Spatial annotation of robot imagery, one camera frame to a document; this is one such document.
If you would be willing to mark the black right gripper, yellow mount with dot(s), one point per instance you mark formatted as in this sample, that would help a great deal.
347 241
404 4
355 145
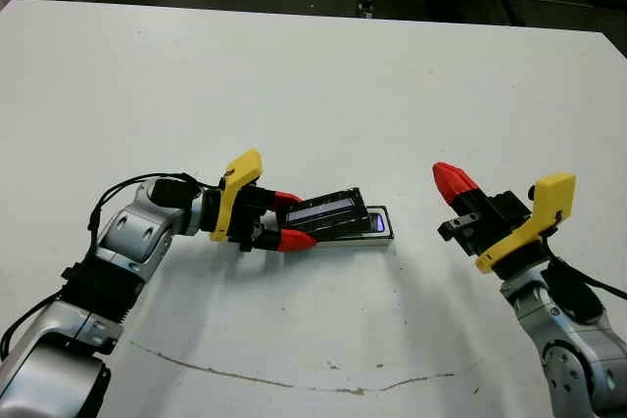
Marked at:
499 222

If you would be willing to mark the black left gripper, yellow mount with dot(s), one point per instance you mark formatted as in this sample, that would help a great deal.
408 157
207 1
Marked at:
235 212

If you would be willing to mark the black camera box lid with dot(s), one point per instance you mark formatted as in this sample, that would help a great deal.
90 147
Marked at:
323 212

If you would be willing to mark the camera box base, white insert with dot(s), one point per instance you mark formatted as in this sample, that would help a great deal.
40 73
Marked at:
362 242

